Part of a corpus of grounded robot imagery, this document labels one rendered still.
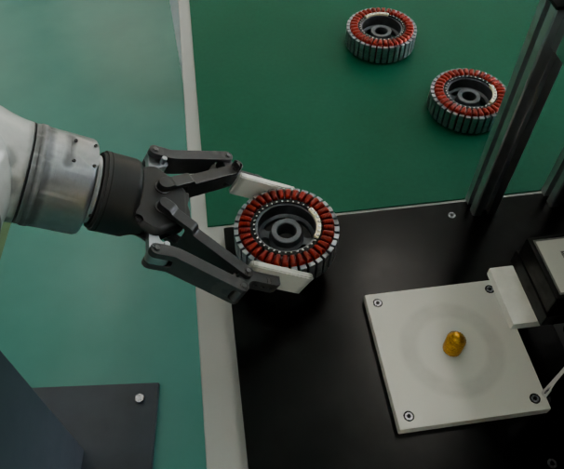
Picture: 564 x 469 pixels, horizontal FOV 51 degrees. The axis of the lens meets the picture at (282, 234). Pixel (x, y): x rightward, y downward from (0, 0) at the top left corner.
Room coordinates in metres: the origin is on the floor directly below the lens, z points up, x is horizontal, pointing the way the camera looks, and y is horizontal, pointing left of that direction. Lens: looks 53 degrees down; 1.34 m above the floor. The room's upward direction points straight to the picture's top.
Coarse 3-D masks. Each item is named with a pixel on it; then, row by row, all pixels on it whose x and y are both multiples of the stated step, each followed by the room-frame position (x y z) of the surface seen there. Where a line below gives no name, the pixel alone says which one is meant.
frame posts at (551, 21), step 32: (544, 0) 0.48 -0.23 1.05; (544, 32) 0.46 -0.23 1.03; (544, 64) 0.46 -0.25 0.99; (512, 96) 0.48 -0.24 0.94; (544, 96) 0.46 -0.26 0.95; (512, 128) 0.46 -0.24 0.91; (480, 160) 0.49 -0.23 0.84; (512, 160) 0.46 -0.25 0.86; (480, 192) 0.46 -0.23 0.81; (544, 192) 0.49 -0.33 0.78
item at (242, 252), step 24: (264, 192) 0.43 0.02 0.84; (288, 192) 0.43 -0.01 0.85; (240, 216) 0.40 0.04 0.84; (264, 216) 0.41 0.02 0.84; (288, 216) 0.42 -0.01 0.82; (312, 216) 0.40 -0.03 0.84; (336, 216) 0.40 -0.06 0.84; (240, 240) 0.37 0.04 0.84; (288, 240) 0.37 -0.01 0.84; (312, 240) 0.37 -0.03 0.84; (336, 240) 0.37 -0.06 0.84; (288, 264) 0.34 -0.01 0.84; (312, 264) 0.34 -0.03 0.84
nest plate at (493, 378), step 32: (448, 288) 0.35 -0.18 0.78; (480, 288) 0.35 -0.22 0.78; (384, 320) 0.31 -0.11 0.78; (416, 320) 0.31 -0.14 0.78; (448, 320) 0.31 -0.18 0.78; (480, 320) 0.31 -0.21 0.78; (384, 352) 0.27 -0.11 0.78; (416, 352) 0.27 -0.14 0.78; (480, 352) 0.27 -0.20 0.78; (512, 352) 0.27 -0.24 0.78; (416, 384) 0.24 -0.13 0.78; (448, 384) 0.24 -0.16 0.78; (480, 384) 0.24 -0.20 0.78; (512, 384) 0.24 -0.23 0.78; (416, 416) 0.20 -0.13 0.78; (448, 416) 0.20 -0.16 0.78; (480, 416) 0.20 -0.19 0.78; (512, 416) 0.21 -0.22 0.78
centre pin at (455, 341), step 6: (450, 336) 0.28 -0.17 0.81; (456, 336) 0.27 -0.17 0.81; (462, 336) 0.27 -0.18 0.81; (444, 342) 0.28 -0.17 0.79; (450, 342) 0.27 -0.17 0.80; (456, 342) 0.27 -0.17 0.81; (462, 342) 0.27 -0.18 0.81; (444, 348) 0.27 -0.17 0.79; (450, 348) 0.27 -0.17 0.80; (456, 348) 0.27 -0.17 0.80; (462, 348) 0.27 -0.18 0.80; (450, 354) 0.27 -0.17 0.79; (456, 354) 0.27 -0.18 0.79
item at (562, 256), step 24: (528, 240) 0.31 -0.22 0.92; (552, 240) 0.31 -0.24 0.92; (528, 264) 0.30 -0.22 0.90; (552, 264) 0.28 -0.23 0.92; (504, 288) 0.29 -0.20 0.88; (528, 288) 0.28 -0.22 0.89; (552, 288) 0.26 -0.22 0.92; (504, 312) 0.26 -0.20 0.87; (528, 312) 0.26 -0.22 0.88; (552, 312) 0.25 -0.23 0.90
